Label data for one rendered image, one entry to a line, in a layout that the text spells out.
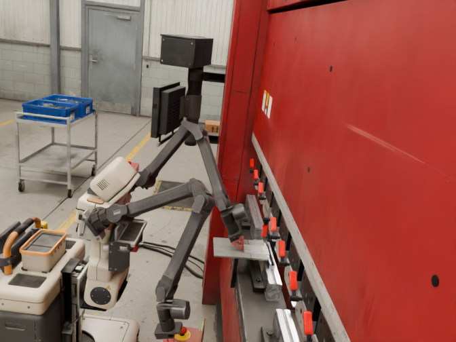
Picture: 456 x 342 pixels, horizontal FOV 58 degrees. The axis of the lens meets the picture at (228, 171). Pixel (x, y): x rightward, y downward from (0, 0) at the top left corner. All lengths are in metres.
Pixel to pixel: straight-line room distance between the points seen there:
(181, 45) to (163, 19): 6.24
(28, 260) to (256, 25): 1.83
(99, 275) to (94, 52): 7.63
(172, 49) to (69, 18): 6.86
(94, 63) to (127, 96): 0.94
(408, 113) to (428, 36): 0.13
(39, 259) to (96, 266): 0.28
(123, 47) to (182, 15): 1.39
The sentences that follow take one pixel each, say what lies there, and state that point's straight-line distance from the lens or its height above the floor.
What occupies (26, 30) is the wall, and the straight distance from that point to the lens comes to 10.01.
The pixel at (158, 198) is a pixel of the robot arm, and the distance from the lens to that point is 1.70.
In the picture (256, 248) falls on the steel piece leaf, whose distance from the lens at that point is 2.12.
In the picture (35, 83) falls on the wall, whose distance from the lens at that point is 10.07.
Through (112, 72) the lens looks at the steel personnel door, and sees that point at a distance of 9.35.
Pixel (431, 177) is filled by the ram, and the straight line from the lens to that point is 0.75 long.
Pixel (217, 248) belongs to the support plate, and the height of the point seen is 1.00.
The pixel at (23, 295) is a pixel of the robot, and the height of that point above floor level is 0.80.
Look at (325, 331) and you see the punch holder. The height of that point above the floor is 1.32.
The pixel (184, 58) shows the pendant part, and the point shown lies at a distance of 2.84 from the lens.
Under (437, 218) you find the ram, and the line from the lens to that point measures 0.72.
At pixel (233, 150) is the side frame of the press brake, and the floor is 1.26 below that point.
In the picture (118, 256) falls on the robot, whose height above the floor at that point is 0.97.
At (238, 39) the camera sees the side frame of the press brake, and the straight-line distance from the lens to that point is 2.68.
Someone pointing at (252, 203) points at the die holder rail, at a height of 0.97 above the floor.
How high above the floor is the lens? 2.03
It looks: 19 degrees down
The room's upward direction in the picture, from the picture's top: 7 degrees clockwise
